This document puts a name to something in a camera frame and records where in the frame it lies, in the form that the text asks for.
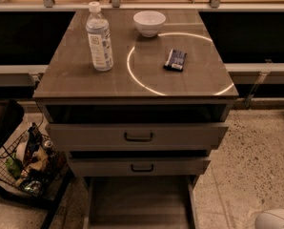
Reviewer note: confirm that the grey drawer cabinet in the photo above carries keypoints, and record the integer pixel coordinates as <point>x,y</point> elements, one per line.
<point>137,89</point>

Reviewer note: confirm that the dark blue snack packet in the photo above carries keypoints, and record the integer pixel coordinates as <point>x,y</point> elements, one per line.
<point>175,61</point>

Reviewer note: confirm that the clear plastic water bottle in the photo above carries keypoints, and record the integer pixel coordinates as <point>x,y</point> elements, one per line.
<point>98,30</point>

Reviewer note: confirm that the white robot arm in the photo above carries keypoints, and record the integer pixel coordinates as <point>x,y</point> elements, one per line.
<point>270,219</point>

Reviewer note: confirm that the white ceramic bowl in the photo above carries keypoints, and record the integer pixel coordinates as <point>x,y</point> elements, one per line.
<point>149,22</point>

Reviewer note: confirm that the grey drawer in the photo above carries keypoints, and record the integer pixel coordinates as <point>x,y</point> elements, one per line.
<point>137,137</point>
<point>140,203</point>
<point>145,166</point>

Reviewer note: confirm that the dark snack bag in basket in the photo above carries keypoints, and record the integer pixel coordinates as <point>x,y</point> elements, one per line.
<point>34,141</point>

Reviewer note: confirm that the soda can in basket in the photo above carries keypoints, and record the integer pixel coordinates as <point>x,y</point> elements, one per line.
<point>48,146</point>

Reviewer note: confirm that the green item in basket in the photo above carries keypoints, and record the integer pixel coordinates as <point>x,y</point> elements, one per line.
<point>14,167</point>

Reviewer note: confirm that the black wire basket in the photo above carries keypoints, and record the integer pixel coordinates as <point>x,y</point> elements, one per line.
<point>30,168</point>

